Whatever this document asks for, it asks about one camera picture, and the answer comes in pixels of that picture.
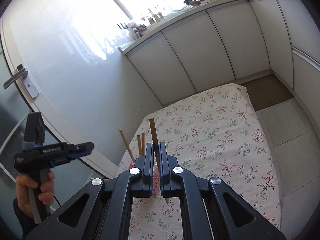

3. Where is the pink perforated utensil holder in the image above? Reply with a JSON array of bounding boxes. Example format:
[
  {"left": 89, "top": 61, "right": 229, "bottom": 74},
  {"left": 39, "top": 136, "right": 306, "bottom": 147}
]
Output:
[{"left": 129, "top": 161, "right": 160, "bottom": 198}]

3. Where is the brown floor mat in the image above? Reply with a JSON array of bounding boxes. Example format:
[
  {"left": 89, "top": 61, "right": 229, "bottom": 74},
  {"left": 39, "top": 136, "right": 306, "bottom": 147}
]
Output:
[{"left": 241, "top": 74, "right": 294, "bottom": 112}]

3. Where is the door handle silver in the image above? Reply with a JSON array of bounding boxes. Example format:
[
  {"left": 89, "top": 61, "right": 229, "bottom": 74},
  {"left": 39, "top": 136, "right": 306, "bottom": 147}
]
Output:
[{"left": 3, "top": 64, "right": 39, "bottom": 99}]

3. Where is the wooden chopstick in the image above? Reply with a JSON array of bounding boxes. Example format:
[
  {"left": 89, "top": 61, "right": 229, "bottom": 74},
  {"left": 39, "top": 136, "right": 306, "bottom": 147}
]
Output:
[
  {"left": 149, "top": 119, "right": 170, "bottom": 195},
  {"left": 119, "top": 129, "right": 135, "bottom": 163},
  {"left": 137, "top": 134, "right": 143, "bottom": 157}
]

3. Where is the person's left hand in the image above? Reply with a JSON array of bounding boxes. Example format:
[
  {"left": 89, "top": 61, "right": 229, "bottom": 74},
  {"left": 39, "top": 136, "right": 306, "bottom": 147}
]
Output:
[{"left": 15, "top": 170, "right": 56, "bottom": 218}]

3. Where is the floral tablecloth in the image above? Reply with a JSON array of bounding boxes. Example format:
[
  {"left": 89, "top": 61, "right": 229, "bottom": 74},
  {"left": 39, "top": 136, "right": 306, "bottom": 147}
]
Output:
[{"left": 116, "top": 82, "right": 282, "bottom": 240}]

